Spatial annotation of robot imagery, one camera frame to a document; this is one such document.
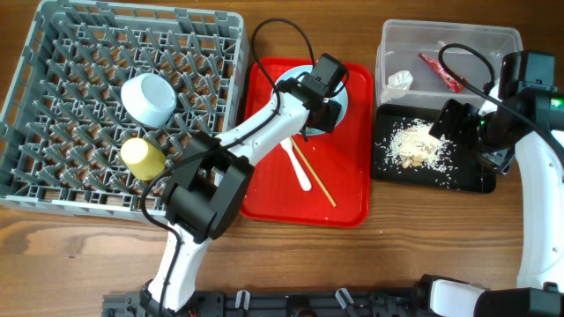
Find large light blue plate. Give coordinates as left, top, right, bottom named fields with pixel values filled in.
left=276, top=65, right=348, bottom=136

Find wooden chopstick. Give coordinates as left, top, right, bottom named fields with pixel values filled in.
left=290, top=137, right=337, bottom=208

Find clear plastic bin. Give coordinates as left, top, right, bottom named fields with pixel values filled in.
left=375, top=19, right=523, bottom=109

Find left black cable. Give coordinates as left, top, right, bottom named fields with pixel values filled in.
left=140, top=17, right=318, bottom=317

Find red snack wrapper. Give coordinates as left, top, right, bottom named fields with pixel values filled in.
left=418, top=52, right=464, bottom=93

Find grey dishwasher rack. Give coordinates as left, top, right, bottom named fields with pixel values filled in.
left=1, top=1, right=249, bottom=222

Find yellow cup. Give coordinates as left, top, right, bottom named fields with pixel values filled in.
left=120, top=137, right=166, bottom=181

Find white plastic fork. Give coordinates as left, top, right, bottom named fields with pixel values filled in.
left=280, top=137, right=312, bottom=191

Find white napkin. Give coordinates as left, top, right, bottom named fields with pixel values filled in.
left=381, top=70, right=413, bottom=103

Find red plastic tray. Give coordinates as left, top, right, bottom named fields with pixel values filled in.
left=241, top=63, right=375, bottom=228

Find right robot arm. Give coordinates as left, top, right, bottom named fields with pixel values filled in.
left=411, top=50, right=563, bottom=316

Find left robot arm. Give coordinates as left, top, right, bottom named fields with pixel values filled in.
left=140, top=54, right=350, bottom=316

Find rice and food scraps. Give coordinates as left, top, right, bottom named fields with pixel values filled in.
left=375, top=118, right=457, bottom=188

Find black plastic tray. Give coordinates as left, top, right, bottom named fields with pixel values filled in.
left=371, top=104, right=496, bottom=194

